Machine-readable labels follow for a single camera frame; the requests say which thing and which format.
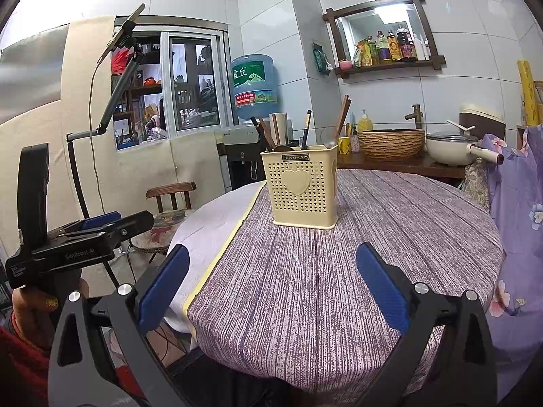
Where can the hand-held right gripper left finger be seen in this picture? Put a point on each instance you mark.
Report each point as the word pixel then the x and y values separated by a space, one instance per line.
pixel 165 288

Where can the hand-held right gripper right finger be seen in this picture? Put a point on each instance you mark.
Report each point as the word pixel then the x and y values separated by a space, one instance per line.
pixel 382 288

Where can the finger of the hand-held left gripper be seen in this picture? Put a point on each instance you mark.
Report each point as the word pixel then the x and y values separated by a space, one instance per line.
pixel 99 220
pixel 127 229

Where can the cream perforated utensil holder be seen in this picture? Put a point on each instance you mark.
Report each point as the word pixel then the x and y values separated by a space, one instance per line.
pixel 297 195

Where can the dark chopstick gold band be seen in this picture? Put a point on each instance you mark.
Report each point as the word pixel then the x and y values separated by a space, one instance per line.
pixel 306 129
pixel 254 123

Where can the person's left hand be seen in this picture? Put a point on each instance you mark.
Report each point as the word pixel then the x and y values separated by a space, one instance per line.
pixel 34 318

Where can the round cat print cushion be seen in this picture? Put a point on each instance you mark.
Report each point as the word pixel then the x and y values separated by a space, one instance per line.
pixel 169 224

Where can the wooden chair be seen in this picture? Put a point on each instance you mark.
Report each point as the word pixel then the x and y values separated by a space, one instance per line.
pixel 169 190

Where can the purple striped tablecloth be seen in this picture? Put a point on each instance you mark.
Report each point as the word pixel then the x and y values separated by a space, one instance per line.
pixel 318 284

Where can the white cloth yellow edge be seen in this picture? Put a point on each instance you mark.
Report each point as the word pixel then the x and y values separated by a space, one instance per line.
pixel 203 229

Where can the beige fabric screen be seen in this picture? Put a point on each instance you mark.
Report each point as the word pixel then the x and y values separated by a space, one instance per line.
pixel 34 93

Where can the cluttered shelf behind window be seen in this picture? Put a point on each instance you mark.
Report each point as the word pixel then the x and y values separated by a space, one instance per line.
pixel 135 110

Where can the dark wooden counter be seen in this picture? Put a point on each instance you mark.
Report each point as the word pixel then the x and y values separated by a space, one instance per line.
pixel 382 167

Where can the water dispenser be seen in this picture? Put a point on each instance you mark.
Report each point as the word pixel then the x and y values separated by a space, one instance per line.
pixel 237 157

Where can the brown patterned cloth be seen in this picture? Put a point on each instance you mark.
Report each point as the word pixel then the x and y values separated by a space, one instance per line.
pixel 475 182

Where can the wicker wash basin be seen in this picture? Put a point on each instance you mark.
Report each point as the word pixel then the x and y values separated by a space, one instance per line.
pixel 392 146

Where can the yellow cup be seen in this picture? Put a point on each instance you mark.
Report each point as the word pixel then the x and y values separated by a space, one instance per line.
pixel 344 146

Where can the purple floral cloth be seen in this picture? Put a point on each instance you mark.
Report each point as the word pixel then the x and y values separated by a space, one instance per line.
pixel 517 220

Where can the sliding window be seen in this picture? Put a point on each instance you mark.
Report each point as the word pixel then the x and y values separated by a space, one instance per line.
pixel 195 89

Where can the yellow soap pump bottle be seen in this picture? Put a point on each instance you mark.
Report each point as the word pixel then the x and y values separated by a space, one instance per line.
pixel 365 123

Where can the bamboo style faucet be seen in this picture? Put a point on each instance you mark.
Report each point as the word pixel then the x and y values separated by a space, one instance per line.
pixel 415 115

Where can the paper towel roll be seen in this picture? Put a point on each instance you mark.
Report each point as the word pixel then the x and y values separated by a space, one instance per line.
pixel 280 129

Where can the mounted phone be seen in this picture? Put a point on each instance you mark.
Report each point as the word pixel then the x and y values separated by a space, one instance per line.
pixel 127 27

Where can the blue water jug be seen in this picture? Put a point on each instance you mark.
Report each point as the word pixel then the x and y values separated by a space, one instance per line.
pixel 254 84

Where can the brown white rice cooker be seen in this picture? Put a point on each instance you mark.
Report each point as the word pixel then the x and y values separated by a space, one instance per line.
pixel 483 118

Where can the small pink bowl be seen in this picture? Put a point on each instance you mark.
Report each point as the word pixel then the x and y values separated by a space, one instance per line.
pixel 345 65

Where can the green yellow packet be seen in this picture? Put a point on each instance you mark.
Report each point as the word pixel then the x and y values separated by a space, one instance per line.
pixel 359 56

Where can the green hanging pouch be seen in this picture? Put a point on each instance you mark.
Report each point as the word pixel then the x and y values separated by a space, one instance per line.
pixel 322 61

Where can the yellow oil bottle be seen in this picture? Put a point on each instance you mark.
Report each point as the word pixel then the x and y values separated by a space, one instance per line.
pixel 372 53

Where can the purple label bottle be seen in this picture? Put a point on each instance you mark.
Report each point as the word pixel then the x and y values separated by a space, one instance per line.
pixel 383 51

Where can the amber bottle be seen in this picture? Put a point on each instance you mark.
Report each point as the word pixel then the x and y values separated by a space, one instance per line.
pixel 394 48

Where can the white bottle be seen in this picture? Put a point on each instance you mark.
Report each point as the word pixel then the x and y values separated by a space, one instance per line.
pixel 420 48

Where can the yellow roll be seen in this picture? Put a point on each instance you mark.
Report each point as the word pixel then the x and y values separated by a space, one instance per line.
pixel 527 93

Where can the wooden framed mirror shelf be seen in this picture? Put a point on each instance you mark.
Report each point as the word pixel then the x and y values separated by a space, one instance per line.
pixel 432 42

